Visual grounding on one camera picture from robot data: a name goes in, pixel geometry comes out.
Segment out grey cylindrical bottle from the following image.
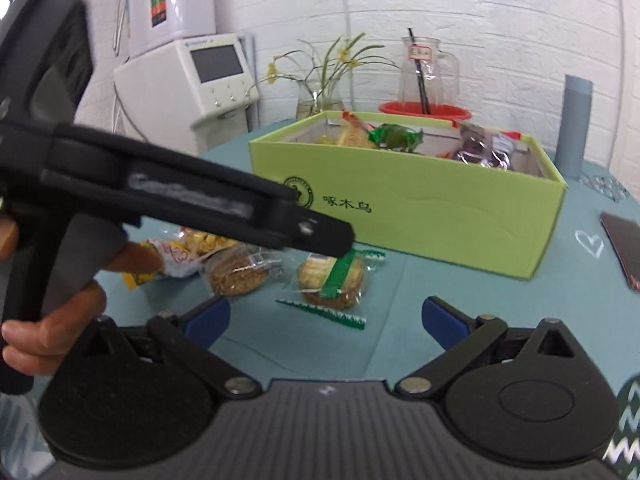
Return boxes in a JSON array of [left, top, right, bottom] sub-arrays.
[[555, 74, 594, 177]]

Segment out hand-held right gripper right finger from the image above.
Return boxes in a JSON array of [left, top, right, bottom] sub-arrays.
[[394, 296, 582, 402]]

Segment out black phone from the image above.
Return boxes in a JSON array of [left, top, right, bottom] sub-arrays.
[[599, 211, 640, 292]]

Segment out white machine with screen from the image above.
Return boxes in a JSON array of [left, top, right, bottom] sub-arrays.
[[114, 33, 262, 162]]

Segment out red plastic basket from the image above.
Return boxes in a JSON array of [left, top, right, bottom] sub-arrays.
[[378, 101, 472, 122]]

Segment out green cardboard box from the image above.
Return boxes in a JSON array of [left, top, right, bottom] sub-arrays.
[[249, 111, 569, 281]]

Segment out teal tablecloth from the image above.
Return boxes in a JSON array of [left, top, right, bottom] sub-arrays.
[[0, 119, 640, 480]]

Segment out green band biscuit packet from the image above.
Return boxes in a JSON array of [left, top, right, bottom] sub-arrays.
[[275, 249, 387, 332]]

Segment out round brown cake packet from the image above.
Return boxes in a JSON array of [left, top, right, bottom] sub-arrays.
[[200, 245, 287, 299]]

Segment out black straw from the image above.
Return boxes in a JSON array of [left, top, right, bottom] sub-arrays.
[[407, 27, 432, 115]]

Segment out green snack packet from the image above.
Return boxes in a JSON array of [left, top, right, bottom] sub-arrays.
[[368, 122, 425, 154]]

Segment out glass pitcher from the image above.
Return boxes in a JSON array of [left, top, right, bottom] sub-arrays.
[[398, 36, 461, 112]]

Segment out white wall cable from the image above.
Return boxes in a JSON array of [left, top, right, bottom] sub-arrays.
[[611, 0, 627, 177], [343, 0, 355, 111]]

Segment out white water purifier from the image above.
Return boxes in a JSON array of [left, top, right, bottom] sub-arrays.
[[127, 0, 217, 59]]

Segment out plant in glass vase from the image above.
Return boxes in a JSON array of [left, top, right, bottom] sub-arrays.
[[255, 32, 402, 122]]

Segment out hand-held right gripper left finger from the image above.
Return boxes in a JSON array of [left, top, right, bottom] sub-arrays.
[[82, 296, 264, 402]]

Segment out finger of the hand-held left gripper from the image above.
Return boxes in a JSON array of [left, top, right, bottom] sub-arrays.
[[250, 194, 357, 257]]

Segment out white purifier hoses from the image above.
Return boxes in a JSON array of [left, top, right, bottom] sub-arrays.
[[113, 0, 135, 57]]

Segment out orange yellow snack packet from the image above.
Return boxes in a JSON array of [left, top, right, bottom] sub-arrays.
[[320, 112, 379, 150]]

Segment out dark purple snack packet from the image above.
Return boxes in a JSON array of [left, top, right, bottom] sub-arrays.
[[452, 122, 524, 171]]

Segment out silver blister pack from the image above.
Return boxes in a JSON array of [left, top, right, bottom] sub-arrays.
[[577, 172, 634, 204]]

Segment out person's left hand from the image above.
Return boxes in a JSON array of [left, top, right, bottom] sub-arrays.
[[1, 242, 165, 377]]

